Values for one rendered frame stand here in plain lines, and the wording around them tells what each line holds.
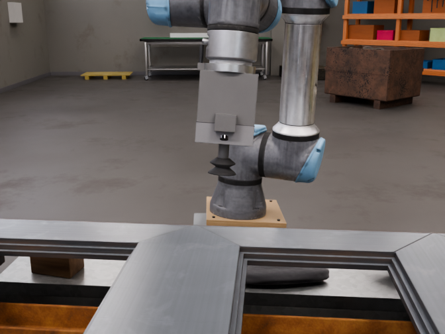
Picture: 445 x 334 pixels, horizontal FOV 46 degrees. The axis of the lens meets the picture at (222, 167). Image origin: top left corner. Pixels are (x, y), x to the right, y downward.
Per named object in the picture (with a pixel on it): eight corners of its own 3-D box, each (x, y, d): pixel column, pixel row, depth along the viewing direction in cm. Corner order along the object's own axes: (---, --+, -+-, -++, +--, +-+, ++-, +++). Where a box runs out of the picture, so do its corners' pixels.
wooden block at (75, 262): (85, 266, 119) (83, 246, 118) (70, 279, 113) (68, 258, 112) (46, 261, 121) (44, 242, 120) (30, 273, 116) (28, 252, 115)
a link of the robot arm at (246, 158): (226, 167, 144) (229, 118, 141) (273, 173, 140) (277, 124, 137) (210, 176, 133) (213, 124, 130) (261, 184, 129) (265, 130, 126)
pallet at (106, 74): (134, 75, 1171) (134, 71, 1169) (129, 79, 1102) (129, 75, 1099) (87, 75, 1169) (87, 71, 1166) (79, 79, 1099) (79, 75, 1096)
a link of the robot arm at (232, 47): (259, 32, 72) (200, 28, 72) (257, 65, 73) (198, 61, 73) (257, 37, 79) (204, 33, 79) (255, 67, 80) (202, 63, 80)
